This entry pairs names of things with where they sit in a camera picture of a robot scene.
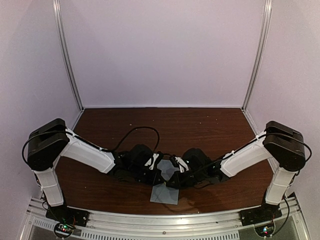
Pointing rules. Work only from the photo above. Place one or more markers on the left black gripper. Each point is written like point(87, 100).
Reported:
point(156, 174)

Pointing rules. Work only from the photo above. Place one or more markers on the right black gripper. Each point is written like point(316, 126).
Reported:
point(180, 184)

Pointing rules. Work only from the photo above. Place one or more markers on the grey-blue envelope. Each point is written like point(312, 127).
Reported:
point(162, 194)

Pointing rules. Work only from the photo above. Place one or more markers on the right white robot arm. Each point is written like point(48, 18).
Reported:
point(279, 142)

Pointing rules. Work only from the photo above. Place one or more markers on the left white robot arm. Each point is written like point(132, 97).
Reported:
point(49, 144)

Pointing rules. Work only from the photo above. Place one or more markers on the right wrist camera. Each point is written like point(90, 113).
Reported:
point(178, 162)

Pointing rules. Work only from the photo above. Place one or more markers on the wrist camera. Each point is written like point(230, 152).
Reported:
point(178, 162)
point(154, 160)

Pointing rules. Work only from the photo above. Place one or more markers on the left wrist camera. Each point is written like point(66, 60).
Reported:
point(154, 160)

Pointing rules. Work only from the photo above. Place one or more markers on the front aluminium rail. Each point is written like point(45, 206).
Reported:
point(223, 225)

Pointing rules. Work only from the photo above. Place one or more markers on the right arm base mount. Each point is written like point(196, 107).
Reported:
point(262, 218)

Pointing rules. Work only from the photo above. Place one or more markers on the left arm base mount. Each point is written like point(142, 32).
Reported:
point(67, 219)

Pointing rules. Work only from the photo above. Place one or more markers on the right aluminium frame post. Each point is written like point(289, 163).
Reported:
point(264, 30)

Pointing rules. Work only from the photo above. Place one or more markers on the aluminium frame post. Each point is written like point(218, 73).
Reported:
point(264, 30)
point(65, 53)

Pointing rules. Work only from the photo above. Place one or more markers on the left aluminium frame post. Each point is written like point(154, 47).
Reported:
point(65, 53)

